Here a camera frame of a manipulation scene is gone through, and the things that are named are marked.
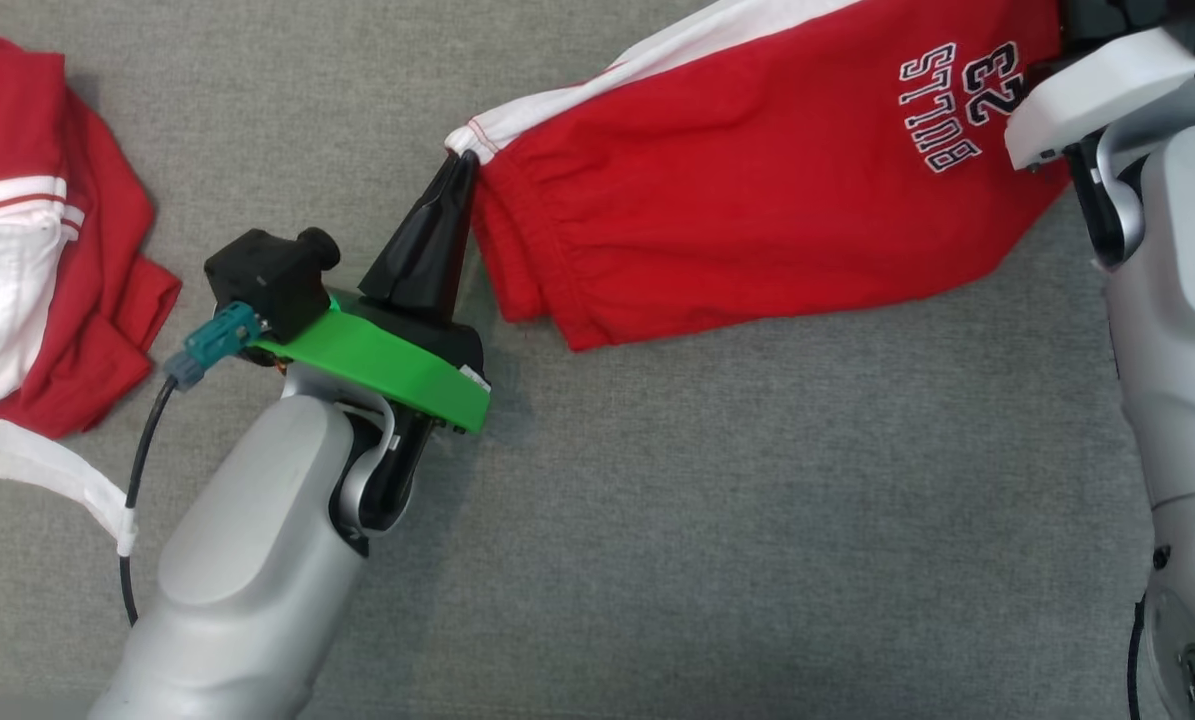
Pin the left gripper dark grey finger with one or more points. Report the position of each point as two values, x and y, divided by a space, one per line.
460 240
412 265

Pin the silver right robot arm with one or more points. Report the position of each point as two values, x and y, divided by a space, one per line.
1187 400

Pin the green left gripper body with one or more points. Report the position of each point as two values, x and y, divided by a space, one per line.
387 370

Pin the red white-trimmed jersey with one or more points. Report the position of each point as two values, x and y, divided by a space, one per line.
107 300

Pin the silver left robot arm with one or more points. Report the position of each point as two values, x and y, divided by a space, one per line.
247 560

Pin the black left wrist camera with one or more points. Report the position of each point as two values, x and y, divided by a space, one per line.
267 275

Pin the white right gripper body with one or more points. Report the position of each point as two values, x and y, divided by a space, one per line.
1107 90

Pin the red Bulls 23 shorts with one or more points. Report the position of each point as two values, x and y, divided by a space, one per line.
707 200

